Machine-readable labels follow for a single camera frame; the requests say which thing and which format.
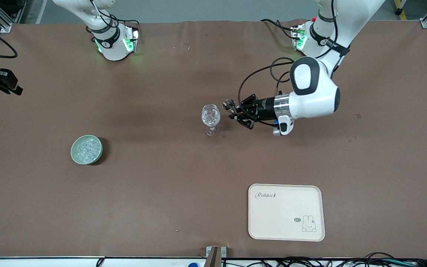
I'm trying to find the clear wine glass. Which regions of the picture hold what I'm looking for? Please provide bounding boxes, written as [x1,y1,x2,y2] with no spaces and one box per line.
[202,104,221,137]

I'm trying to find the clear ice cube pile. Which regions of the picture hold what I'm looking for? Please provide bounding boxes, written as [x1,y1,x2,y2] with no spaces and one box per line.
[74,137,101,162]

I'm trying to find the green ceramic bowl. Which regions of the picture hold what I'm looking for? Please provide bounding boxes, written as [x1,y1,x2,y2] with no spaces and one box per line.
[70,135,103,165]

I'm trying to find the cream rabbit print tray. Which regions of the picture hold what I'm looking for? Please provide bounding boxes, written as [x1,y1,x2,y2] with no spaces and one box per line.
[248,184,325,242]

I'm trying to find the brown table mat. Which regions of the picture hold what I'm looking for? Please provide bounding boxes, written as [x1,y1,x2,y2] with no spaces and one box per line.
[0,19,427,259]

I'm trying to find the black left arm base cable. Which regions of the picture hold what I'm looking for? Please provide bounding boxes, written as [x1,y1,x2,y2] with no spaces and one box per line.
[261,19,298,40]

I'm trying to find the black arm base cable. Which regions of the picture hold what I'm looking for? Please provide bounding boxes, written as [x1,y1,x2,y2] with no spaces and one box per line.
[261,19,298,40]
[114,16,141,31]

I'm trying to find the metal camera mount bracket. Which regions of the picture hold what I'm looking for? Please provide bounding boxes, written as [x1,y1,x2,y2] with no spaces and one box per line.
[206,246,227,267]

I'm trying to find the black right arm base cable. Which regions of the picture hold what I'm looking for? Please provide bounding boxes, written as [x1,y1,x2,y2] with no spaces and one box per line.
[114,16,141,31]

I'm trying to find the black cable bundle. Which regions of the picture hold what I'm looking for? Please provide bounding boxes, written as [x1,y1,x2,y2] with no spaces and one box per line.
[223,252,427,267]

